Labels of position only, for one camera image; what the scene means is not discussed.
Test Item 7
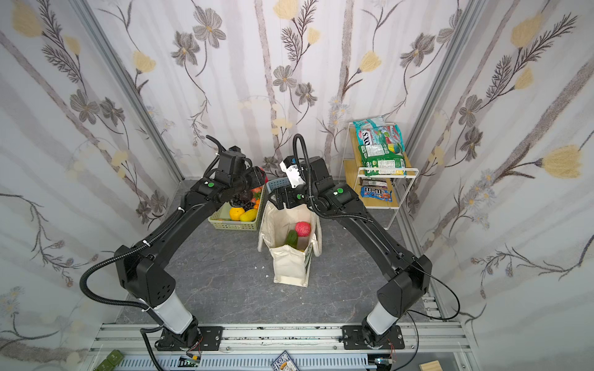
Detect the blue plastic vegetable basket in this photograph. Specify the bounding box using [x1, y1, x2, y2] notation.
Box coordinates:
[265, 177, 291, 193]

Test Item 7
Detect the pink dragon fruit toy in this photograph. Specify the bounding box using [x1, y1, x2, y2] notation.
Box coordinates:
[295, 221, 312, 237]

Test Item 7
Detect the green plastic fruit basket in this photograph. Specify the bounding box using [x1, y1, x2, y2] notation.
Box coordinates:
[208, 186, 267, 231]

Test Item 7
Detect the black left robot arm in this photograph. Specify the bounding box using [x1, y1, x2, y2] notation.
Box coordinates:
[80, 143, 265, 351]

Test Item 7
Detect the white wire wooden shelf rack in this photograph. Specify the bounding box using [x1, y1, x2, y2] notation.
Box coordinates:
[339, 123, 420, 230]

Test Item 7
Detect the blue m&m candy packet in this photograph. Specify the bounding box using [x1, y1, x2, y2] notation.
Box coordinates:
[360, 185, 393, 203]

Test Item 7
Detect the cream floral tote bag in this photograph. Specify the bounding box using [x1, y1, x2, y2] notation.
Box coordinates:
[258, 201, 322, 288]

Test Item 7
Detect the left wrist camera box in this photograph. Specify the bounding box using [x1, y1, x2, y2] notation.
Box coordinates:
[217, 145, 253, 176]

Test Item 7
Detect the green cucumber toy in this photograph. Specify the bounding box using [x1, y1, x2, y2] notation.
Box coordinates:
[285, 230, 299, 250]

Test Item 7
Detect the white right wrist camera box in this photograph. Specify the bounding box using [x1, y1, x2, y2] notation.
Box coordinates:
[279, 156, 306, 188]

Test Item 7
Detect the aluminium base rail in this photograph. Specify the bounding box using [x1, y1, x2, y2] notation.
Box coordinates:
[87, 322, 474, 371]

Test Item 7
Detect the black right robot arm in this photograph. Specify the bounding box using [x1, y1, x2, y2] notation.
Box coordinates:
[269, 134, 433, 348]

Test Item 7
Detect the yellow mango toy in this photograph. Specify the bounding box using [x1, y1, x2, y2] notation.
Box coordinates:
[240, 209, 258, 223]

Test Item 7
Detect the orange fruit toy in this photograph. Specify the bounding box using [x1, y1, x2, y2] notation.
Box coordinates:
[229, 207, 245, 221]

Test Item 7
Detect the green skittles candy bag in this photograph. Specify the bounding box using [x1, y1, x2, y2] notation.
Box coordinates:
[353, 117, 406, 176]

